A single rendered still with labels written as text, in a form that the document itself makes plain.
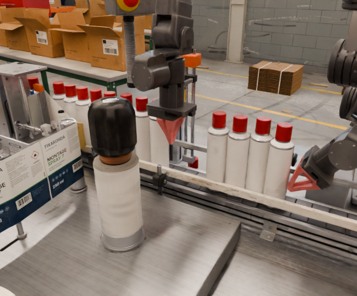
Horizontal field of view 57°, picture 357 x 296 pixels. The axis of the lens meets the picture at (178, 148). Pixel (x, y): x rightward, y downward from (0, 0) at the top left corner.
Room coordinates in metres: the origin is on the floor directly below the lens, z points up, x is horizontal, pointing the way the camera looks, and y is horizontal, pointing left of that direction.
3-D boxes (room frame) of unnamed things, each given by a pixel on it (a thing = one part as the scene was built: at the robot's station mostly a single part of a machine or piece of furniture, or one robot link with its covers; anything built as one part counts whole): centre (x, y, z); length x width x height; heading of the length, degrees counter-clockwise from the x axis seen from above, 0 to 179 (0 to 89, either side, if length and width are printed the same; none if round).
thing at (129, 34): (0.99, 0.14, 1.18); 0.04 x 0.04 x 0.21
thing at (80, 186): (0.72, 0.26, 0.97); 0.05 x 0.05 x 0.19
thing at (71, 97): (0.97, 0.33, 0.98); 0.05 x 0.05 x 0.20
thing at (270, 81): (4.75, -1.41, 0.16); 0.65 x 0.54 x 0.32; 57
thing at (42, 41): (3.15, 1.17, 0.97); 0.45 x 0.38 x 0.37; 145
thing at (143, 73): (0.69, 0.04, 1.22); 0.11 x 0.09 x 0.12; 142
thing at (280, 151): (0.66, -0.23, 0.98); 0.05 x 0.05 x 0.20
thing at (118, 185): (0.54, 0.12, 1.03); 0.09 x 0.09 x 0.30
